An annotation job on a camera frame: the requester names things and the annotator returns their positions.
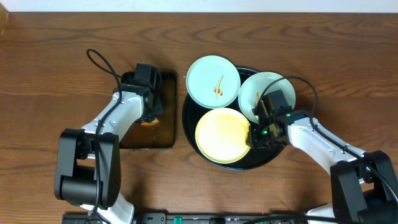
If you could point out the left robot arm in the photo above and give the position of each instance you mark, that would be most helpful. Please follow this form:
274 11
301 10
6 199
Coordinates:
88 171

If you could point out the light green plate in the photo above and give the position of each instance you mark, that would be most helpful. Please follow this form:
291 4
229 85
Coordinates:
213 82
252 88

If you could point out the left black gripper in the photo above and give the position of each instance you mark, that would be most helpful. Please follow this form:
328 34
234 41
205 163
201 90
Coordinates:
157 107

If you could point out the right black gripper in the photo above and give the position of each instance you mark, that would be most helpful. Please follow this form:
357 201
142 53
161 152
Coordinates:
255 141

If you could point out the green orange sponge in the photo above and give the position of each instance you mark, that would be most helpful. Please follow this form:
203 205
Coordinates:
154 122

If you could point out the black rectangular water tray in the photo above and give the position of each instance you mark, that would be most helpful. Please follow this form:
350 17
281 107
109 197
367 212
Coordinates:
163 134

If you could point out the yellow plate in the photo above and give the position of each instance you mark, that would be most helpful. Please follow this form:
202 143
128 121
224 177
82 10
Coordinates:
221 135

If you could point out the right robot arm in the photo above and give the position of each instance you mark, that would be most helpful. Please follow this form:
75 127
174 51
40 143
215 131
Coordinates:
363 184

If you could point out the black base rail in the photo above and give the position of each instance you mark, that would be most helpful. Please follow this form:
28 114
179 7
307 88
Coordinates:
162 218

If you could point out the round black tray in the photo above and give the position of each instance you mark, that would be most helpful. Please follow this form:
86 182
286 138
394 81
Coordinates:
257 157

